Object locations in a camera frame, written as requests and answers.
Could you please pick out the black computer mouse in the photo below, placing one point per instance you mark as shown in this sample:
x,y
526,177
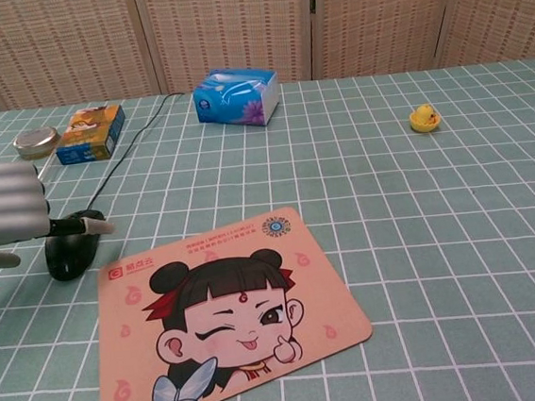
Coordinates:
x,y
71,257

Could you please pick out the green grid tablecloth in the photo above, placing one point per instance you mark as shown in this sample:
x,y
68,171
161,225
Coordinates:
x,y
442,240

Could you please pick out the yellow duck toy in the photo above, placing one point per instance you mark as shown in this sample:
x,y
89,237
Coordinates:
x,y
424,119

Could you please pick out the cartoon girl mouse pad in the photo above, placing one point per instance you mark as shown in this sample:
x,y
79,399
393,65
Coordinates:
x,y
305,301

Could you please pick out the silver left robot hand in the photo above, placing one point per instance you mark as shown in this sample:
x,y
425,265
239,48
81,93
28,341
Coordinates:
x,y
2,202

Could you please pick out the round metal tin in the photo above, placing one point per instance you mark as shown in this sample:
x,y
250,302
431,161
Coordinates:
x,y
34,140

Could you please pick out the black screen hinge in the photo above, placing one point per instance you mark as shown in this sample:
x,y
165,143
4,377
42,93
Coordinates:
x,y
312,4

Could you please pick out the orange and blue carton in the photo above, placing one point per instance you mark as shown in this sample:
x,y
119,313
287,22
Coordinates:
x,y
90,132

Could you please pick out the blue tissue pack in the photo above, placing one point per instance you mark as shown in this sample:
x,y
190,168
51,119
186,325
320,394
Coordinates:
x,y
229,100

